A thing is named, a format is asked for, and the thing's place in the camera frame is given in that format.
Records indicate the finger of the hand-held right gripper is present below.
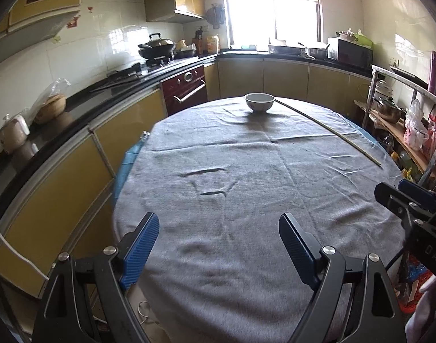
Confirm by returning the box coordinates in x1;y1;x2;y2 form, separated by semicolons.
374;182;433;222
398;179;436;213

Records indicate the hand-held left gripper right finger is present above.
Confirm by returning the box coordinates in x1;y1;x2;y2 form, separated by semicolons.
279;212;408;343

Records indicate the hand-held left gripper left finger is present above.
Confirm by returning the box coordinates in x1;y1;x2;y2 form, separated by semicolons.
31;212;160;343

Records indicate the red plastic basket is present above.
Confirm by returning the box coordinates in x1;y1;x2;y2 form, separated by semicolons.
395;254;436;316

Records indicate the person's right forearm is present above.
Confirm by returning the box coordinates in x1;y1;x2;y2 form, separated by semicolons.
405;274;436;343

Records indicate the long thin wooden stick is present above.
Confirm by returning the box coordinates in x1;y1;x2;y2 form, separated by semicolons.
275;100;382;167

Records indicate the white hanging plastic bag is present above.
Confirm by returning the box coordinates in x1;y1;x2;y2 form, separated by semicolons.
404;98;430;151

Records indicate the pink hanging plastic bag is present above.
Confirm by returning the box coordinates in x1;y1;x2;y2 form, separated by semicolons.
427;114;436;158

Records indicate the metal storage rack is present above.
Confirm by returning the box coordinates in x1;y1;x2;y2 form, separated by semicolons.
354;65;436;186

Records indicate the steel pot with lid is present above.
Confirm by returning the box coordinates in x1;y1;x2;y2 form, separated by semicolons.
377;96;406;124

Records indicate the yellow base cabinet run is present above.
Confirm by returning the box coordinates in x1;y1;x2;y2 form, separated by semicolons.
0;55;374;301

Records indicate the grey tablecloth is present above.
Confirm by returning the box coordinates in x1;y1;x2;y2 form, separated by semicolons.
113;96;406;343

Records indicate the stack of white plates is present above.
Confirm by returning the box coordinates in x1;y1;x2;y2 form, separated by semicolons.
373;79;393;97

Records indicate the black flat tray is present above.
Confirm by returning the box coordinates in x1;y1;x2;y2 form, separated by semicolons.
390;66;429;90

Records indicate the purple thermos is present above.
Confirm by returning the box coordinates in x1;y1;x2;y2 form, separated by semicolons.
428;51;436;95

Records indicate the black microwave oven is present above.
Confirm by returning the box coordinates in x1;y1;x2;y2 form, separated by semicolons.
327;37;374;68

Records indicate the white ceramic bowl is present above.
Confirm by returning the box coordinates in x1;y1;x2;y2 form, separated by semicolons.
244;93;275;113

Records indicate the green bag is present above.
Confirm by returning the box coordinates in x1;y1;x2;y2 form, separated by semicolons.
352;30;374;47

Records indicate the dark red oven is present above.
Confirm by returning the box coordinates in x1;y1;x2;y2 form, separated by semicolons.
160;65;209;117

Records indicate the black gas stove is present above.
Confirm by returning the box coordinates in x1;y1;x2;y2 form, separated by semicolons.
107;59;177;79

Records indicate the round metal basin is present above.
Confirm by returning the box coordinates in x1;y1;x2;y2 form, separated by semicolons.
268;45;304;56

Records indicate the black wok with lid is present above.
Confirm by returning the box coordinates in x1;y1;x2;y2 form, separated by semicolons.
138;33;176;59

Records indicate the window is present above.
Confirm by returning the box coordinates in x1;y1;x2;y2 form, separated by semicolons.
221;0;324;49

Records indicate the thin black cord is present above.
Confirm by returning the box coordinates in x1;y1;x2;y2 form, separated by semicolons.
385;248;406;270

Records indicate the white cable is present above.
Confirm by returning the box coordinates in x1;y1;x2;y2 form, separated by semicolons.
0;214;49;280

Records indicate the metal pan with handle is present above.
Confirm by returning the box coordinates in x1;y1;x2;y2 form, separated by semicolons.
304;43;329;59

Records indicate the dark wall fan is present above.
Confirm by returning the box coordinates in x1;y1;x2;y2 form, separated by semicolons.
205;4;226;29

